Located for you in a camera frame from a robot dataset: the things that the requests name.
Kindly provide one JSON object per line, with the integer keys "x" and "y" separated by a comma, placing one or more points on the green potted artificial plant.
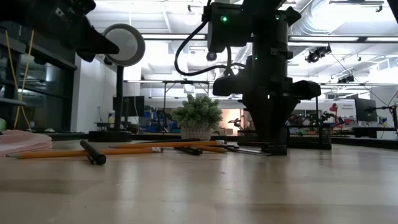
{"x": 197, "y": 115}

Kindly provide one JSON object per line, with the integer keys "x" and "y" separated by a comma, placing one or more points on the black desk lamp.
{"x": 122, "y": 45}

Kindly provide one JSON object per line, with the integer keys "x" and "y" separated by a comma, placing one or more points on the white plastic bottle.
{"x": 111, "y": 117}

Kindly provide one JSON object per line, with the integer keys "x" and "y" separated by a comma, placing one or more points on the black overhead camera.
{"x": 211, "y": 56}

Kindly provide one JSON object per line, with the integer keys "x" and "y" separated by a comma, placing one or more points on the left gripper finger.
{"x": 104, "y": 45}

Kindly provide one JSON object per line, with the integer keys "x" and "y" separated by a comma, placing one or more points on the black ceiling spotlight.
{"x": 317, "y": 54}
{"x": 345, "y": 79}

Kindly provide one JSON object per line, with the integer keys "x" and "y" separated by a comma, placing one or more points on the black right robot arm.
{"x": 270, "y": 28}

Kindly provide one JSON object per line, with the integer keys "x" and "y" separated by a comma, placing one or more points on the black mesh desk organizer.
{"x": 311, "y": 137}

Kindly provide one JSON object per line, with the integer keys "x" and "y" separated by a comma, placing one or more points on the black computer monitor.
{"x": 365, "y": 109}
{"x": 130, "y": 105}

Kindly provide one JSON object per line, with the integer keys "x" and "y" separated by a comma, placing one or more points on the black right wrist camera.
{"x": 228, "y": 31}

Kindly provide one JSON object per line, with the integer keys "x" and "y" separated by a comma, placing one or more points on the red desk lamp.
{"x": 333, "y": 108}

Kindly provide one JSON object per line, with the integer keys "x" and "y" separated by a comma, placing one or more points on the black binder clip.
{"x": 276, "y": 151}

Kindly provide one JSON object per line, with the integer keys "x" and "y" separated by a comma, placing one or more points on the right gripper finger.
{"x": 262, "y": 124}
{"x": 280, "y": 124}

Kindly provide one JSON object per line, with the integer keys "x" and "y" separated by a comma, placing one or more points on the black background frame rig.
{"x": 186, "y": 82}

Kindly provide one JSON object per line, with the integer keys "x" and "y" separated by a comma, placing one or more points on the pink sticky note pad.
{"x": 21, "y": 141}

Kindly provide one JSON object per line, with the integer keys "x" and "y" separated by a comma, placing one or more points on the silver ventilation duct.
{"x": 308, "y": 18}

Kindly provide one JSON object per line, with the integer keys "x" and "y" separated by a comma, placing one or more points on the black pen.
{"x": 191, "y": 151}
{"x": 168, "y": 141}
{"x": 93, "y": 152}

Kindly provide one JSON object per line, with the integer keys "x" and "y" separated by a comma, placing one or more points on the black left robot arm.
{"x": 15, "y": 12}

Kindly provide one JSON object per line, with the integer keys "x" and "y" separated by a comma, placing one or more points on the black overhead frame beam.
{"x": 326, "y": 39}

